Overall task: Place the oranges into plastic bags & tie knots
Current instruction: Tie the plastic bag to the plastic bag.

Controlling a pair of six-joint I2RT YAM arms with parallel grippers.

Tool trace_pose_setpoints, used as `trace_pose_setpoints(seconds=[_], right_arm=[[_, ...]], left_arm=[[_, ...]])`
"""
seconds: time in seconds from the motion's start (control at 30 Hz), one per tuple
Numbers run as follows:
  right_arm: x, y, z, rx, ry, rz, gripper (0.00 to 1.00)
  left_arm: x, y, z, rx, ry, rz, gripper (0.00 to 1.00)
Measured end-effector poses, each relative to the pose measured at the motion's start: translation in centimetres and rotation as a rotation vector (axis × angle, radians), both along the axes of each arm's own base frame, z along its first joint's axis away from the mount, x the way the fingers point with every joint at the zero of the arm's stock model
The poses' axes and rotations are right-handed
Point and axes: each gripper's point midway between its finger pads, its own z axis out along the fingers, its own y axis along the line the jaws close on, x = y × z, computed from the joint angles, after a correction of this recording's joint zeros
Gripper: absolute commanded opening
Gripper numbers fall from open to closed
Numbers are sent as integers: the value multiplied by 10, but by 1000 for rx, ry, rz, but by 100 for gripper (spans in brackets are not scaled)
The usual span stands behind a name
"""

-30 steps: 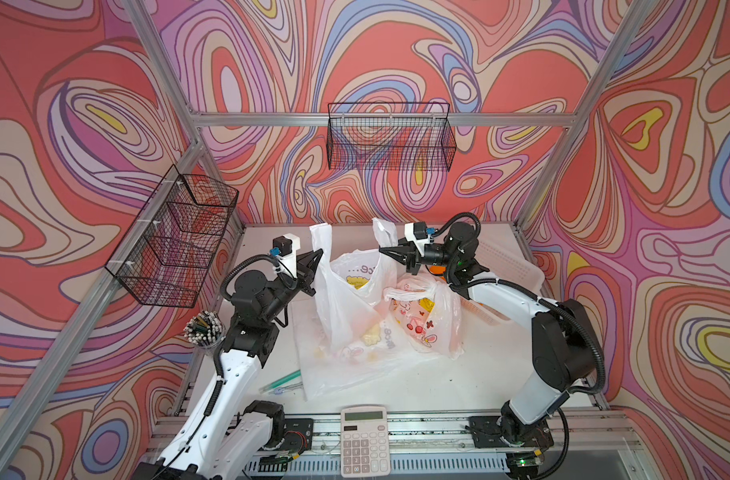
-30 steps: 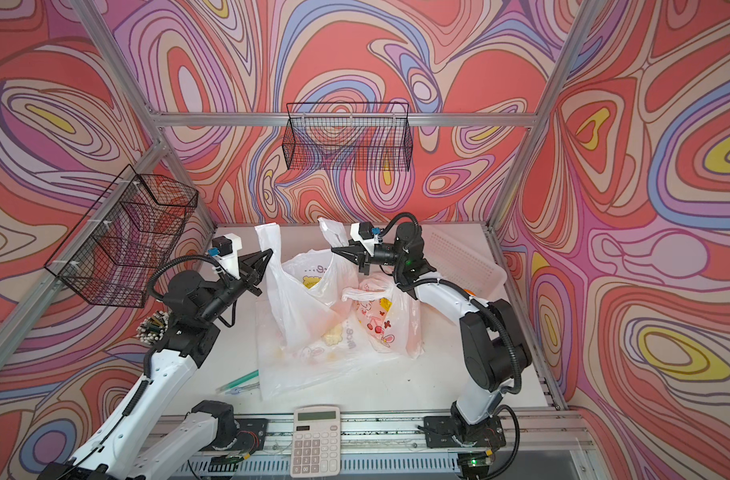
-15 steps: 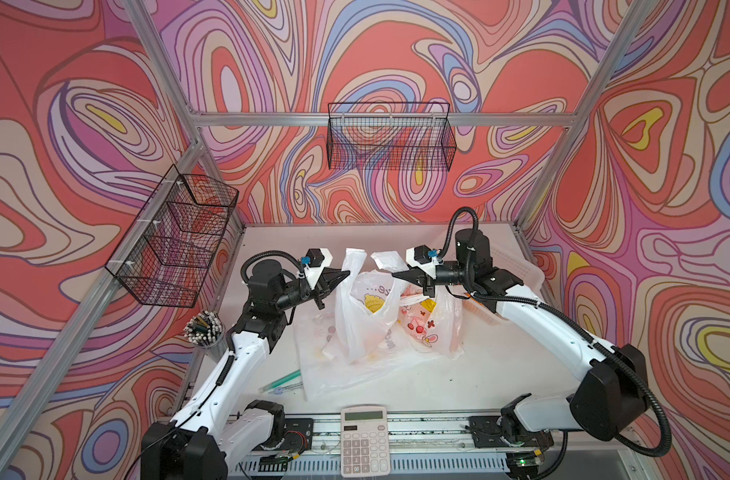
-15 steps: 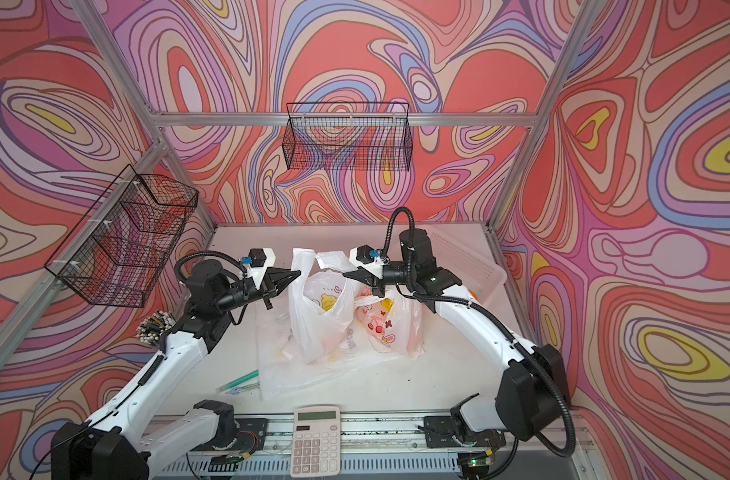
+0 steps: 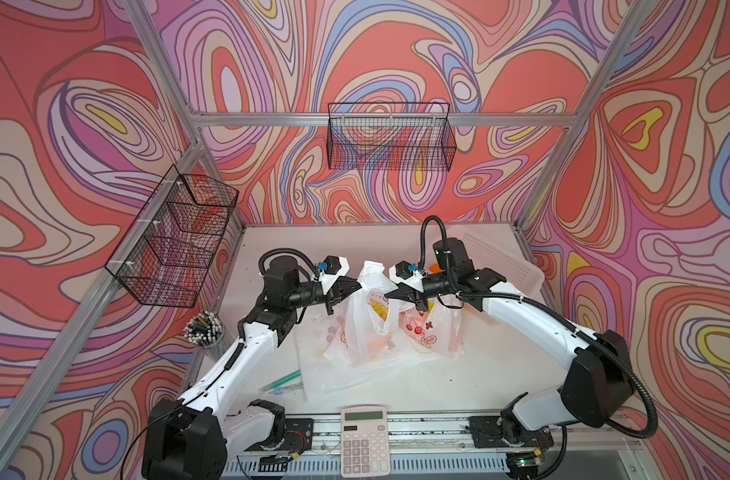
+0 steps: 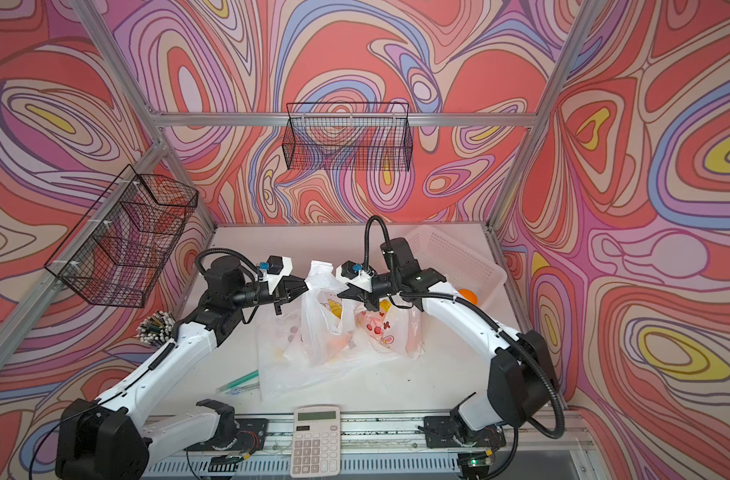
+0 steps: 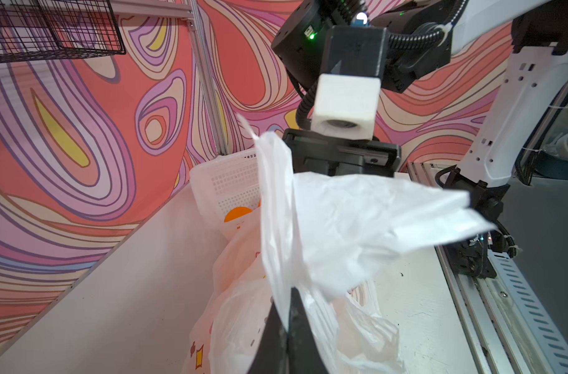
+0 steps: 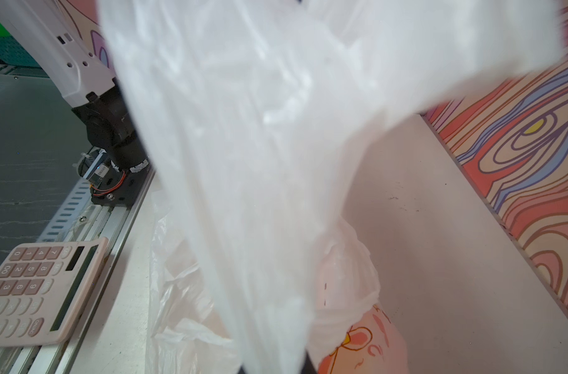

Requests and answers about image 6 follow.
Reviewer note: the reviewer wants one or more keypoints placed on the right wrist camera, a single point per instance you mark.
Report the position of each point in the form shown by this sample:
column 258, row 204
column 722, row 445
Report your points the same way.
column 354, row 274

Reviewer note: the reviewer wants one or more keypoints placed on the black wire basket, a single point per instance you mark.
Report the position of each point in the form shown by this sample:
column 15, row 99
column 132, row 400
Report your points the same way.
column 141, row 218
column 348, row 136

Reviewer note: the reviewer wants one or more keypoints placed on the black wire basket left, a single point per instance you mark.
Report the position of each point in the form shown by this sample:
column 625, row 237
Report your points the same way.
column 141, row 218

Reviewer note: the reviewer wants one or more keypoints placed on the orange fruit bottom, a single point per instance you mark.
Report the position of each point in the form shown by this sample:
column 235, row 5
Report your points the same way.
column 469, row 296

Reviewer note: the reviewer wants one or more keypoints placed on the green pen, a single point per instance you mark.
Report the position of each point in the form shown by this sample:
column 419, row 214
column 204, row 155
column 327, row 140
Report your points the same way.
column 245, row 383

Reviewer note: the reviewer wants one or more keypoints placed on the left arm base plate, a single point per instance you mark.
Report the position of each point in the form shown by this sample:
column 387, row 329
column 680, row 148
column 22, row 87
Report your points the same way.
column 245, row 435

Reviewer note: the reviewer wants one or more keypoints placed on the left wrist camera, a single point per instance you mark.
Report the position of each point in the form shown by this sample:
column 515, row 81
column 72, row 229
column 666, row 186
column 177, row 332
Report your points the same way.
column 274, row 270

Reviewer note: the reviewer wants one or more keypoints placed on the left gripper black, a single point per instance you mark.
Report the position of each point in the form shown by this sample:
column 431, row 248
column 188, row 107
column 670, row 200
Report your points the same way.
column 284, row 295

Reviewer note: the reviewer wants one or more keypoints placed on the black wire basket back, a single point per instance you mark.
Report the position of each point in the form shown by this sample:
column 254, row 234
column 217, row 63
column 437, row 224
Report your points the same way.
column 348, row 136

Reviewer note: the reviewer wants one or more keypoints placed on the cup of pens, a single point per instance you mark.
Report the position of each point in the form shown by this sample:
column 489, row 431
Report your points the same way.
column 157, row 329

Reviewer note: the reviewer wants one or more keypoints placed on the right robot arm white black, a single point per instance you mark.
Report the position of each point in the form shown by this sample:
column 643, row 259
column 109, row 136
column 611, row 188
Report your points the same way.
column 521, row 386

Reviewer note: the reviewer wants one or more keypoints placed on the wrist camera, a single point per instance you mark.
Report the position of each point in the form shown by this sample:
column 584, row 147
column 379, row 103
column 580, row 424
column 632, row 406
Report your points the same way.
column 274, row 270
column 354, row 274

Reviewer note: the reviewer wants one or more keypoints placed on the printed white plastic bag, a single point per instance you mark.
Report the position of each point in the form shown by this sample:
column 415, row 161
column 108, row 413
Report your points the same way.
column 392, row 328

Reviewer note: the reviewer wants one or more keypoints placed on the clear plastic bag bottom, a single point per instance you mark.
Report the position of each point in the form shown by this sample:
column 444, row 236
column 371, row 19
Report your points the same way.
column 279, row 376

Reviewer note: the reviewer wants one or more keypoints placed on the white desk calculator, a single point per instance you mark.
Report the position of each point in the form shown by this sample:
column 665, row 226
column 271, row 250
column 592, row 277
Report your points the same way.
column 316, row 450

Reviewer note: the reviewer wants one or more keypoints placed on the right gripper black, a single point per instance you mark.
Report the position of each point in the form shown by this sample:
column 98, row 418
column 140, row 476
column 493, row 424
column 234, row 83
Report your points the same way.
column 360, row 295

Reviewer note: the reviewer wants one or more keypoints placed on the white plastic fruit basket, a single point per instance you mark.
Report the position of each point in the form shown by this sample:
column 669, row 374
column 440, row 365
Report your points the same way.
column 461, row 254

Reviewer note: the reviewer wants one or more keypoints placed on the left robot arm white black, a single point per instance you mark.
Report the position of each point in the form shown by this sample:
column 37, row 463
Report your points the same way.
column 110, row 437

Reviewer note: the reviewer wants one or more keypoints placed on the orange fruit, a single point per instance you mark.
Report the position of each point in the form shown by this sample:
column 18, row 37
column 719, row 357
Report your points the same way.
column 339, row 343
column 469, row 296

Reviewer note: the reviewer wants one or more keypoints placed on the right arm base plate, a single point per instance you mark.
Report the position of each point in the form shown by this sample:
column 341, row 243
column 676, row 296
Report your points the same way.
column 445, row 431

